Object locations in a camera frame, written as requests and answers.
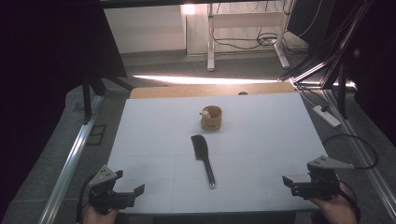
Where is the tangle of black cables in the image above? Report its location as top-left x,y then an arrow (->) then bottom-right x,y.
212,30 -> 310,53

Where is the wooden table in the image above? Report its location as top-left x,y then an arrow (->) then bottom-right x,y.
129,81 -> 297,100

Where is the white table mat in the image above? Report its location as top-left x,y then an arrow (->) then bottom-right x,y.
106,91 -> 353,216

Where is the black panel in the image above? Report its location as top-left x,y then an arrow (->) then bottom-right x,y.
286,0 -> 338,45

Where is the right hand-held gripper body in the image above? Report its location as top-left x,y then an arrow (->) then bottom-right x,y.
291,155 -> 356,201

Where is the right hand-held gripper cable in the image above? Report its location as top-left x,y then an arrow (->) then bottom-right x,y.
338,179 -> 361,218

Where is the white power cable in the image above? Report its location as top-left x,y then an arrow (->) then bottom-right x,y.
298,89 -> 316,108

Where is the person's right hand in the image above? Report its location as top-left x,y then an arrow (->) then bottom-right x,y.
309,182 -> 360,224

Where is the hand-held gripper cable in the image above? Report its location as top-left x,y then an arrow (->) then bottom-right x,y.
76,175 -> 95,224
338,179 -> 361,218

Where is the white power strip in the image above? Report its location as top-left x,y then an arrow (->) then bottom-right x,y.
312,105 -> 342,129

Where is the black metal stand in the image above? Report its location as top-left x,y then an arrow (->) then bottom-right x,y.
81,70 -> 135,123

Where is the person's left hand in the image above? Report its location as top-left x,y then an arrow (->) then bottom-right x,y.
81,203 -> 120,224

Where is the aluminium floor rail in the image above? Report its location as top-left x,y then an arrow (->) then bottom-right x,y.
37,94 -> 105,224
322,89 -> 396,220

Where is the round wooden cup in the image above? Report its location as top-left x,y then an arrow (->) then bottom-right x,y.
200,105 -> 223,132

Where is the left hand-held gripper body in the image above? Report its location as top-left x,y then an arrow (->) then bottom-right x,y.
88,165 -> 138,216

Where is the left hand-held gripper cable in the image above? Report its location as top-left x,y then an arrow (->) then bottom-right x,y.
76,175 -> 95,224

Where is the black curtain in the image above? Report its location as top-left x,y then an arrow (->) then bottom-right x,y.
0,0 -> 128,216

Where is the aluminium frame stand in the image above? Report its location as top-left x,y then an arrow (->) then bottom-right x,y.
279,0 -> 375,120

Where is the white desk frame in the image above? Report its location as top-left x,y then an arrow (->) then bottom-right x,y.
206,0 -> 295,72

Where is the looped black cable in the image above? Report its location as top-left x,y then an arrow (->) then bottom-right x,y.
321,133 -> 379,171

